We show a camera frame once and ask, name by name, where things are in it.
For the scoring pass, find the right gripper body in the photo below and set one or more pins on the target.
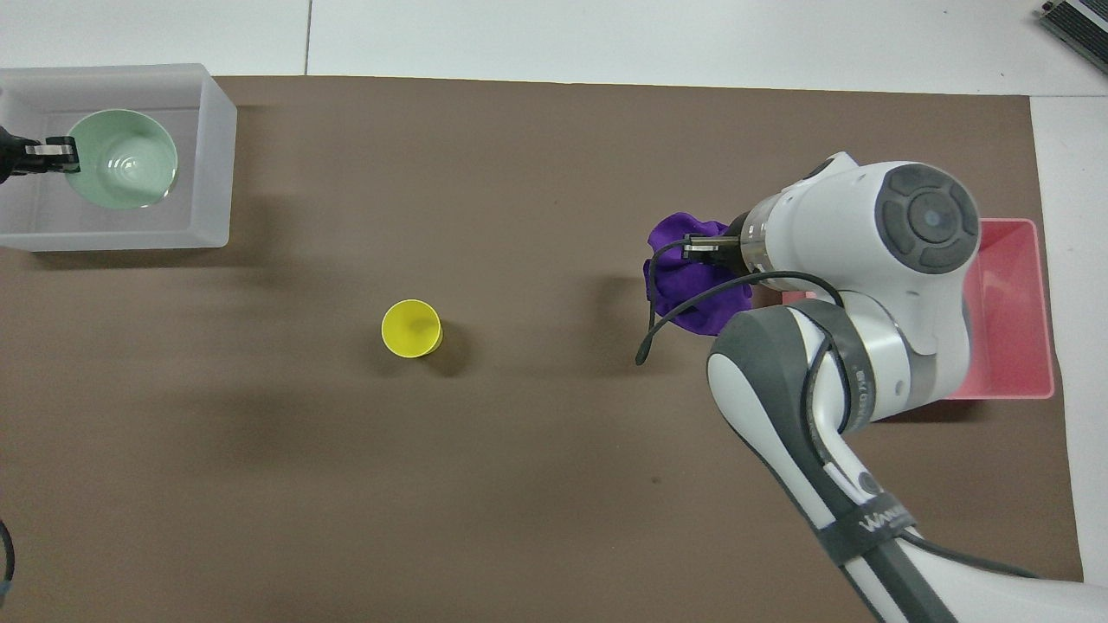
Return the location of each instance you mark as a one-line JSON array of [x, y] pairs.
[[732, 235]]

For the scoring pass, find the purple cloth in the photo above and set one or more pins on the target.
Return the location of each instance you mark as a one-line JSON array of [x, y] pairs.
[[684, 290]]

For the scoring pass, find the mint green bowl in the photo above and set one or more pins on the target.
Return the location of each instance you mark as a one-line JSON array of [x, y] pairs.
[[130, 160]]

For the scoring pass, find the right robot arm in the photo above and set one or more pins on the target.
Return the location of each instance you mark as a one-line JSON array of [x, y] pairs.
[[831, 225]]

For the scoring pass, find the translucent white plastic box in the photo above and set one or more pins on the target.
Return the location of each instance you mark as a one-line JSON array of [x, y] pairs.
[[212, 173]]

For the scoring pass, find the pink plastic bin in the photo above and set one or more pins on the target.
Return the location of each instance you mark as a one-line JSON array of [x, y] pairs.
[[1013, 303]]

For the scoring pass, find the yellow paper cup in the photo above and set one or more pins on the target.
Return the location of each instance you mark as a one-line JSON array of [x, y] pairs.
[[409, 329]]

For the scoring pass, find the grey ribbed device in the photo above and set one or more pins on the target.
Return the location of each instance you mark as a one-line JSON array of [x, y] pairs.
[[1078, 22]]

